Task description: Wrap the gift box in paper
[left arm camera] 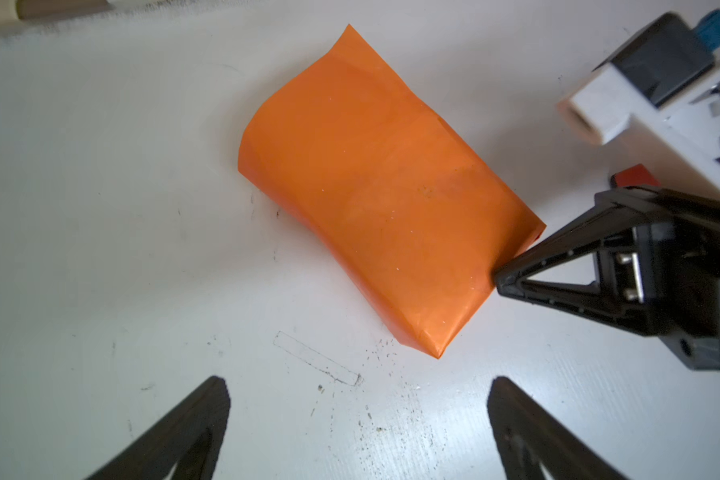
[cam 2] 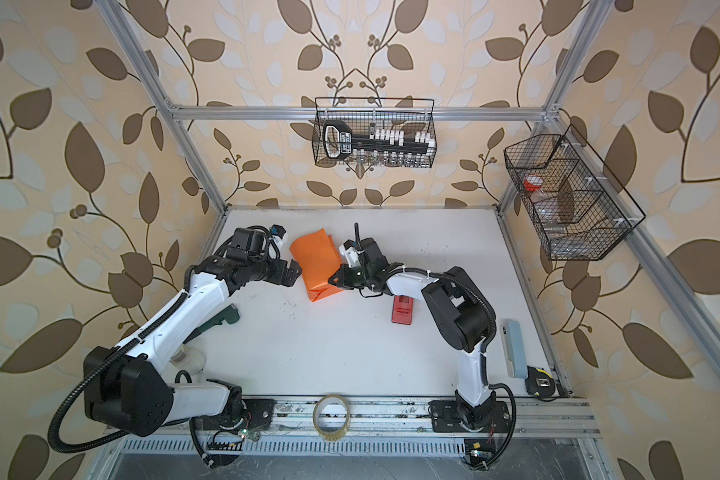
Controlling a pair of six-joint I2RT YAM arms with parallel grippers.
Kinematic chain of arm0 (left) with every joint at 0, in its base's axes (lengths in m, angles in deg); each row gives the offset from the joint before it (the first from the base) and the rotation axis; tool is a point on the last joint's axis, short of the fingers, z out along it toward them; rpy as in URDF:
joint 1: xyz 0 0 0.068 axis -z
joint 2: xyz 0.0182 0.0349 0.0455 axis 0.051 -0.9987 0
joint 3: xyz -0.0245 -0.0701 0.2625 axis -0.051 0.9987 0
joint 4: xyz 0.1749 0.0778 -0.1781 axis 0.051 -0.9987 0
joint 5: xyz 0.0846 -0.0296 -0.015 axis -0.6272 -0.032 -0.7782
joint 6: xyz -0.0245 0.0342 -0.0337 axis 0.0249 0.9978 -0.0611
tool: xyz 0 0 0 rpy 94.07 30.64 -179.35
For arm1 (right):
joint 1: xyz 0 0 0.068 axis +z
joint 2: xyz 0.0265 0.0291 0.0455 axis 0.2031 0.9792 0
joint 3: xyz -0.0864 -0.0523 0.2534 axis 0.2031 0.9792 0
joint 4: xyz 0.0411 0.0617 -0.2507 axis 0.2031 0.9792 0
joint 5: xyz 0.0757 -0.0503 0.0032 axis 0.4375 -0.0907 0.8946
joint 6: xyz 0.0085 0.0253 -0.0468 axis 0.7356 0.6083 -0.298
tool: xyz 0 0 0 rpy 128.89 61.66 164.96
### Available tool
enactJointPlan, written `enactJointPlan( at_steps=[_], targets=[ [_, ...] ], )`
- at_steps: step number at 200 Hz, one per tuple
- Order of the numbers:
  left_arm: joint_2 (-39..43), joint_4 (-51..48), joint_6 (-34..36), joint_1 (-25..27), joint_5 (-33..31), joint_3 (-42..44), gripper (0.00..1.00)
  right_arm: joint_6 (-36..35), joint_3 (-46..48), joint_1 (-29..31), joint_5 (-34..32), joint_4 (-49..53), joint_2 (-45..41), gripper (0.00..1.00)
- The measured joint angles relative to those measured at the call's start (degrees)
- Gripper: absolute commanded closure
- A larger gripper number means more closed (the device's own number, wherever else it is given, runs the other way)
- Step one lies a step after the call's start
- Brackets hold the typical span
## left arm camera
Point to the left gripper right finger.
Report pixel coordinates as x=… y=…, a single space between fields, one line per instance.
x=531 y=442

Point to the yellow orange wrapping paper sheet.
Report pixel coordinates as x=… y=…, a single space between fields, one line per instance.
x=414 y=216

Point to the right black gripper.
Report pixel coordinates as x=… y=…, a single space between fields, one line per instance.
x=643 y=259

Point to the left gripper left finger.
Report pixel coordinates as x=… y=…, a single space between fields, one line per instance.
x=183 y=444

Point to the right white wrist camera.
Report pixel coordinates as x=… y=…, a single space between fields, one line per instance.
x=658 y=95

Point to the red tape dispenser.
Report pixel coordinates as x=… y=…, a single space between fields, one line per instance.
x=633 y=176

